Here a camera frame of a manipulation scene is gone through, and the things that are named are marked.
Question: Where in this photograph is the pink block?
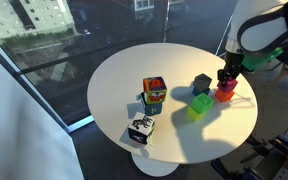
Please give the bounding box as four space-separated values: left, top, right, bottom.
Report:
217 78 239 94

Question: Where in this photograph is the orange purple soft cube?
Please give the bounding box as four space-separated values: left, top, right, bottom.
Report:
142 76 168 105

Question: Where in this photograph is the grey block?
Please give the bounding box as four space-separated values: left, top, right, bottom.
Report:
193 73 213 93

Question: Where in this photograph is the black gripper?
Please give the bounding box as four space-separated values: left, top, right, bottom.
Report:
216 49 245 84

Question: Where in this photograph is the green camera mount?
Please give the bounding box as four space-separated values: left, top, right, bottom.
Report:
241 47 284 73

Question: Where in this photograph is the green block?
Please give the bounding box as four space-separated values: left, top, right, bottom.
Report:
189 92 215 115

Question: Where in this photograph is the orange block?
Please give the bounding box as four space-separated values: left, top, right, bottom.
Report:
214 87 236 103

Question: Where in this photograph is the yellow-green block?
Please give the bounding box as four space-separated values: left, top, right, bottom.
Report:
186 105 208 122

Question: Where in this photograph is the blue block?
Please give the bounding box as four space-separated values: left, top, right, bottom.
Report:
192 86 211 97

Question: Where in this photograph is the blue soft cube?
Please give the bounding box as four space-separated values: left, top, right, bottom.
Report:
136 92 163 117

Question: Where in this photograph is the white table base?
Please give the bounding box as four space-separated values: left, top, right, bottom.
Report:
130 152 180 178

